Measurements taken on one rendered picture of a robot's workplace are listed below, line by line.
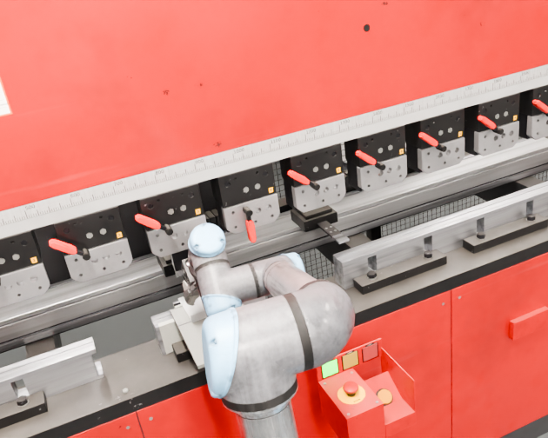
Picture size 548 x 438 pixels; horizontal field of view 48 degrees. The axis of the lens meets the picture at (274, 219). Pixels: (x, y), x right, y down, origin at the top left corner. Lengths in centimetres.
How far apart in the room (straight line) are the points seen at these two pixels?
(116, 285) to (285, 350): 109
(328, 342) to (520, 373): 154
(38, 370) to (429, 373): 116
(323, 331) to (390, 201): 132
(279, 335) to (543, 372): 169
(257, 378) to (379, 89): 100
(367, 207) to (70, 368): 107
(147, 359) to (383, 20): 109
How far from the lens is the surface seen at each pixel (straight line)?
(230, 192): 155
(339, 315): 89
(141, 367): 172
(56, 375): 170
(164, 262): 186
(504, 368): 228
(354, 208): 208
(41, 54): 139
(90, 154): 144
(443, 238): 198
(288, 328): 86
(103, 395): 167
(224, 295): 124
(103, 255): 153
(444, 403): 219
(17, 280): 154
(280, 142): 156
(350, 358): 169
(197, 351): 150
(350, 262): 182
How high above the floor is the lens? 191
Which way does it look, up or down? 26 degrees down
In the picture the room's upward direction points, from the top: 8 degrees counter-clockwise
